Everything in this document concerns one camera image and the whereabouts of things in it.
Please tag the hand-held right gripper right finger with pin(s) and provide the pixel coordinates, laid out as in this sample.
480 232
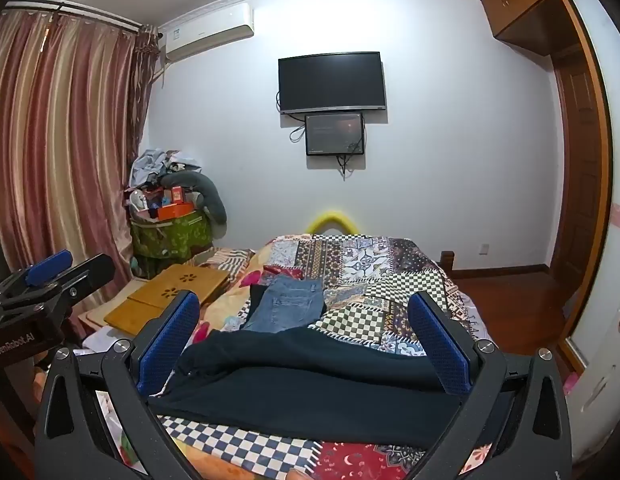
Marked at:
440 345

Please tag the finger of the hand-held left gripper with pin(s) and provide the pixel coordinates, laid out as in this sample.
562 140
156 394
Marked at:
89 272
49 262

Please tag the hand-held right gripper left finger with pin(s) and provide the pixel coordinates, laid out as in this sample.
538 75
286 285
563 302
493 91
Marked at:
170 340

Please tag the dark teal sweater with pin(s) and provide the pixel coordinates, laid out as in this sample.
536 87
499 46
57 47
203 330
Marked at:
300 375

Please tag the wooden lap desk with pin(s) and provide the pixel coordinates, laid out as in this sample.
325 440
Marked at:
174 285

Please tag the patchwork blanket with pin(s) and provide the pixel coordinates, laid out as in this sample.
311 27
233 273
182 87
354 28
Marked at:
390 270

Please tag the green patterned bag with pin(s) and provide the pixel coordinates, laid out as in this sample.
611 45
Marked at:
174 240

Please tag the black garment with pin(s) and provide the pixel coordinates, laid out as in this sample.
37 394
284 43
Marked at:
256 300

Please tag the striped cloth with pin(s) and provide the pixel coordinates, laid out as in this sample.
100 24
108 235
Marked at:
224 259

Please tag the orange box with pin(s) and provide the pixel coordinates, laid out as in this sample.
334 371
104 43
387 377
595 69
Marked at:
175 211

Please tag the small red box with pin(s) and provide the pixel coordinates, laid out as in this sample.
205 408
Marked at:
177 194

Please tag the blue jeans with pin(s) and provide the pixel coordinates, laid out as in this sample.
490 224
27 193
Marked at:
285 305

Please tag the pile of clothes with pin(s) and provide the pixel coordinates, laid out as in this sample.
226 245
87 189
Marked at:
149 165

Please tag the striped pink curtain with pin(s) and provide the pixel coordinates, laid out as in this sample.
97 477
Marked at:
64 135

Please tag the grey curved pillow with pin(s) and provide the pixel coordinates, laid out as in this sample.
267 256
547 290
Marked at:
209 195

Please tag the wooden door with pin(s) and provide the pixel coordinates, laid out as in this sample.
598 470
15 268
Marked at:
577 170

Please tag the small black monitor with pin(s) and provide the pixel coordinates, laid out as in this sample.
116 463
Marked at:
335 134

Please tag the white wardrobe door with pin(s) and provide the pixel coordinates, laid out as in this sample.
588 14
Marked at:
612 160

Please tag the white air conditioner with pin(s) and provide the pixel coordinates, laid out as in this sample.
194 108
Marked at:
209 30

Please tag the wooden overhead cabinet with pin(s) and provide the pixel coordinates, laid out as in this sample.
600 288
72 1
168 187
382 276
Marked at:
525 0

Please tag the wooden bed post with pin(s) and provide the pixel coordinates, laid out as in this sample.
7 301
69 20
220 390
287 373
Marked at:
447 261

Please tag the black wall television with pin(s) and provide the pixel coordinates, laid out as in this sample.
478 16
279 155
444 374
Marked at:
332 82

